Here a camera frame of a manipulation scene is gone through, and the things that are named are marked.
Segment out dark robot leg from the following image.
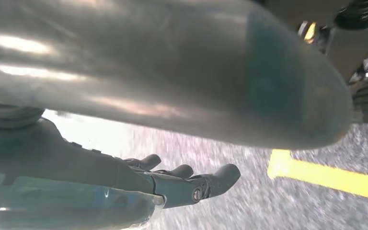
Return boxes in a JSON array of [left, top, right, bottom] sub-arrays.
[[297, 0, 368, 125]]

